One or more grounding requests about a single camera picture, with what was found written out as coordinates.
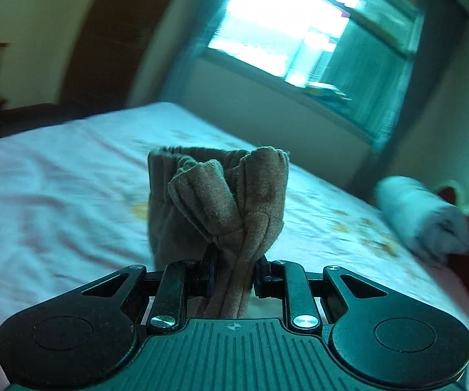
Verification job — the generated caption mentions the window with frame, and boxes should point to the window with frame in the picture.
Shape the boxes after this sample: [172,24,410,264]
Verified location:
[206,0,422,140]

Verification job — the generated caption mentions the floral pink bed sheet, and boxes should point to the floral pink bed sheet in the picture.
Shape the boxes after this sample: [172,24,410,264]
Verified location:
[0,100,469,391]

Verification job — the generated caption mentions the dark wooden door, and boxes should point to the dark wooden door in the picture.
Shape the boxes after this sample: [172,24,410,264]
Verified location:
[61,0,171,109]

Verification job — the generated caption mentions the rolled grey-blue quilt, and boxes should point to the rolled grey-blue quilt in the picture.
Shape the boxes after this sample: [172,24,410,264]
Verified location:
[375,176,469,266]

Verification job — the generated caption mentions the grey-brown fleece pants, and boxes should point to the grey-brown fleece pants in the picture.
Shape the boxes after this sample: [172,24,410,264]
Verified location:
[147,147,289,319]

